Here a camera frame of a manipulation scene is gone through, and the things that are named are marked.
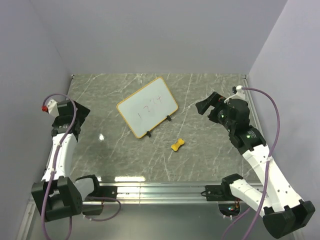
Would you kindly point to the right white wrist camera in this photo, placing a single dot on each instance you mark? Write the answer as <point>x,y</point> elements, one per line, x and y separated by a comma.
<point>238,93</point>

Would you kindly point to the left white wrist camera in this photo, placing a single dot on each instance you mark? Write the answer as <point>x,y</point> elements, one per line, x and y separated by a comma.
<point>51,108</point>

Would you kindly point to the yellow framed whiteboard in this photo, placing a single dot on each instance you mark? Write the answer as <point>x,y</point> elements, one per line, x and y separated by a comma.
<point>146,108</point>

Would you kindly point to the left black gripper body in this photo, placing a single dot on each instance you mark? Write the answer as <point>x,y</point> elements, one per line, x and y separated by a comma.
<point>56,122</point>

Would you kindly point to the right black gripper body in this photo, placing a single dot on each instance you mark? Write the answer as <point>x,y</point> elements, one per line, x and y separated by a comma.
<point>228,126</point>

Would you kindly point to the yellow bone-shaped eraser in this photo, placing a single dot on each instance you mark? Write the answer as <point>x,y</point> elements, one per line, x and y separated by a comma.
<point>175,147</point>

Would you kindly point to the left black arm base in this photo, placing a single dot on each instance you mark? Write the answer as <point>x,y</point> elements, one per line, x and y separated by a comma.
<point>107,193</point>

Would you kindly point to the aluminium front rail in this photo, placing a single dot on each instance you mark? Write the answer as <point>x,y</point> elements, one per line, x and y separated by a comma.
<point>160,192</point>

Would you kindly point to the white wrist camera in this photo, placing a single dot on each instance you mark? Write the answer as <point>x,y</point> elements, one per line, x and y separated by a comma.
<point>238,93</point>
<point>51,108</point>

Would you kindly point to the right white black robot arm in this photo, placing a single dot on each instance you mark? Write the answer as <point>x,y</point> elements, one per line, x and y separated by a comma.
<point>281,208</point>

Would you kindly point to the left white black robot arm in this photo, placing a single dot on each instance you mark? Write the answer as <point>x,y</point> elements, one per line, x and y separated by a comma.
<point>56,195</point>

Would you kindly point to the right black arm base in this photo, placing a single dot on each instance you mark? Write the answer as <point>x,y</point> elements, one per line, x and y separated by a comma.
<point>228,205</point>

